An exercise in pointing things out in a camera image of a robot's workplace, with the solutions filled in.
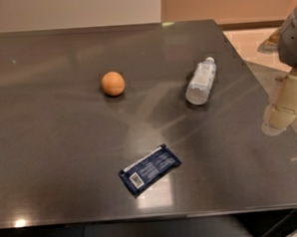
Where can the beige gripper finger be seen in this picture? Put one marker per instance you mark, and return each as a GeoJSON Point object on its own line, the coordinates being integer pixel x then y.
{"type": "Point", "coordinates": [285, 108]}

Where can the blue rxbar wrapper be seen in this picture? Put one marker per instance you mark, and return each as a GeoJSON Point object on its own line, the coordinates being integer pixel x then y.
{"type": "Point", "coordinates": [140, 175]}

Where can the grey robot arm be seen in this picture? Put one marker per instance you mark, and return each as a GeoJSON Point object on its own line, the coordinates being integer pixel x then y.
{"type": "Point", "coordinates": [287, 44]}

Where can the clear plastic water bottle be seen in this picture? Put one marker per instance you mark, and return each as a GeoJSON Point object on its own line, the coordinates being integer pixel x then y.
{"type": "Point", "coordinates": [198, 89]}

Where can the orange ball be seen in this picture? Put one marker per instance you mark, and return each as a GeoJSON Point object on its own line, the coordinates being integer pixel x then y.
{"type": "Point", "coordinates": [113, 84]}

